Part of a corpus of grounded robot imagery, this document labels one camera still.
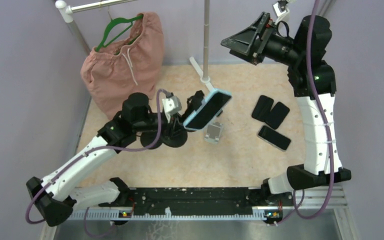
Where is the wrist white camera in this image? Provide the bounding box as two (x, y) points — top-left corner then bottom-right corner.
(272, 0), (293, 24)
(162, 95), (182, 123)

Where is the pink hanging garment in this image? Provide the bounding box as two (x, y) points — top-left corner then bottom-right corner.
(80, 11), (165, 119)

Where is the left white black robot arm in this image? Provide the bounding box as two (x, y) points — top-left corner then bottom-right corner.
(24, 89), (182, 227)

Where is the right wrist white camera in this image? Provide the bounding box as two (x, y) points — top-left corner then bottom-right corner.
(272, 0), (293, 24)

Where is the black smartphone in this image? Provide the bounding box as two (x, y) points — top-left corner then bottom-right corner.
(265, 102), (290, 130)
(251, 95), (274, 123)

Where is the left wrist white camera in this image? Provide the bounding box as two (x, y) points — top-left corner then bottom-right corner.
(162, 95), (182, 123)

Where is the metal clothes rack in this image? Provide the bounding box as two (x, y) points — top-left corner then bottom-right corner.
(54, 0), (214, 91)

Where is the black phone stand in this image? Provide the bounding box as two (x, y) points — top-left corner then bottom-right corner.
(184, 90), (205, 115)
(160, 92), (223, 148)
(140, 131), (163, 150)

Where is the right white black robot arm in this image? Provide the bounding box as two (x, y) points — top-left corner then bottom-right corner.
(220, 12), (352, 198)

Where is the green clothes hanger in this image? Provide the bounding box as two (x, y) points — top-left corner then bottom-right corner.
(94, 13), (145, 53)

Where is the white-edged smartphone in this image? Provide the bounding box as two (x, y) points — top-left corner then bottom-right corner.
(257, 125), (292, 151)

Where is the blue-cased smartphone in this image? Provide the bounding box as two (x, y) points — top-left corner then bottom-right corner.
(182, 88), (232, 131)

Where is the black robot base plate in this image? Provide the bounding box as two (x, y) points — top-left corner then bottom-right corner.
(110, 187), (294, 224)

